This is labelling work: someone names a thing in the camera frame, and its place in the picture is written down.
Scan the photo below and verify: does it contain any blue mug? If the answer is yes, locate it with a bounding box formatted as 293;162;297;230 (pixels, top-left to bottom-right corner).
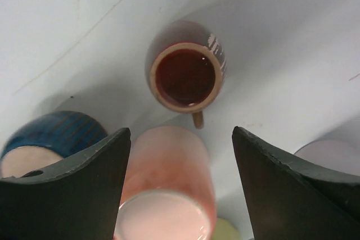
1;111;108;178

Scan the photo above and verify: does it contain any large pink mug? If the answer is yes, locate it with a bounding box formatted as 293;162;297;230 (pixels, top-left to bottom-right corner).
114;126;217;239

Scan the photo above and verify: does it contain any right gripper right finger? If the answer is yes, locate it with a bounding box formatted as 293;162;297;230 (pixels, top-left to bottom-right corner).
232;126;359;239

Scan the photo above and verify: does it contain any dark brown mug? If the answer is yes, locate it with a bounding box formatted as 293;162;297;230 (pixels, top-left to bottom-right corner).
145;20;227;129

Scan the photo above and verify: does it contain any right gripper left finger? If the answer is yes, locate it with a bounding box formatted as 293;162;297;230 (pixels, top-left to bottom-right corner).
1;128;131;239

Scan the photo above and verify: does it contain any yellow mug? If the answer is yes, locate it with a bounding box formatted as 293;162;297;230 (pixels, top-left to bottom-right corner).
211;218;241;240

